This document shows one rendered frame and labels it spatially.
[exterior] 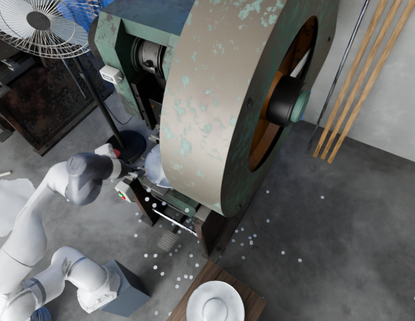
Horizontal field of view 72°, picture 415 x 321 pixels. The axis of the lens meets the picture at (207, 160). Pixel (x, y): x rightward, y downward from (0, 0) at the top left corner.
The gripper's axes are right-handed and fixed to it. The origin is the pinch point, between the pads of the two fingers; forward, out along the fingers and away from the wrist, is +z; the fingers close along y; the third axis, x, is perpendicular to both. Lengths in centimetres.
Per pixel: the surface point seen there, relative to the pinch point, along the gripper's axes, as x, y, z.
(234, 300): -46, 55, 40
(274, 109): 39, 47, -22
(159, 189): -7.6, 2.5, 17.3
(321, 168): 40, 69, 136
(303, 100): 45, 53, -21
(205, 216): -12.4, 25.5, 30.6
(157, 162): 3.0, -7.3, 23.2
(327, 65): 106, 44, 104
